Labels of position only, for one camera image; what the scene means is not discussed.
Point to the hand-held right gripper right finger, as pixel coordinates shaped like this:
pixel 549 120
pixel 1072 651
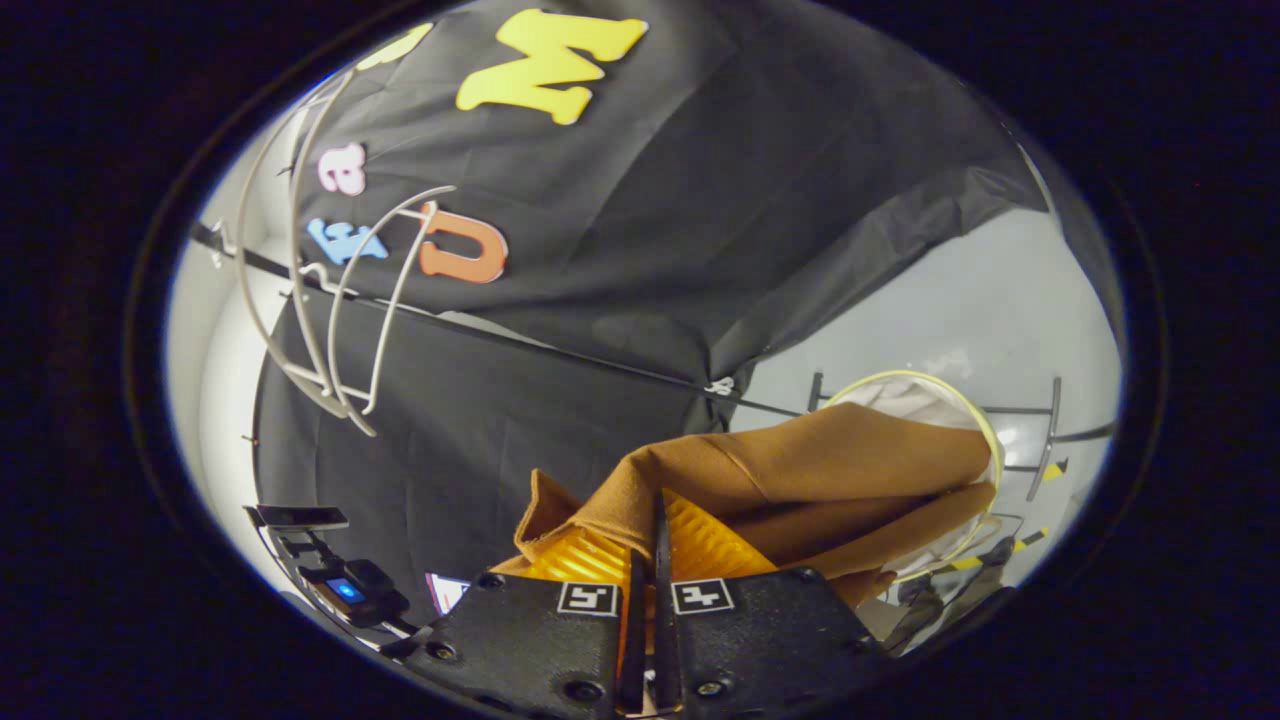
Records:
pixel 665 620

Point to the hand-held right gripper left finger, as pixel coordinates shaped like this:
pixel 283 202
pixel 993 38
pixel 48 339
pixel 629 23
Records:
pixel 633 640

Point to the brown jacket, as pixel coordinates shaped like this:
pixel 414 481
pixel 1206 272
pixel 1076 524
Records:
pixel 800 460

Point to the white laundry hamper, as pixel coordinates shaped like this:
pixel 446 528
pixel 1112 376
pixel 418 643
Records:
pixel 910 400

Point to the white plastic hanger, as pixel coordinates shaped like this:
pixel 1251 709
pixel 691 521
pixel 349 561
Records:
pixel 362 415
pixel 320 395

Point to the black clothes rack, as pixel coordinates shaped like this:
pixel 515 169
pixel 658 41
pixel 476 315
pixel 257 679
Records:
pixel 1046 440

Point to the yellow black floor tape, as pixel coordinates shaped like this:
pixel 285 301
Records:
pixel 1055 470
pixel 1020 543

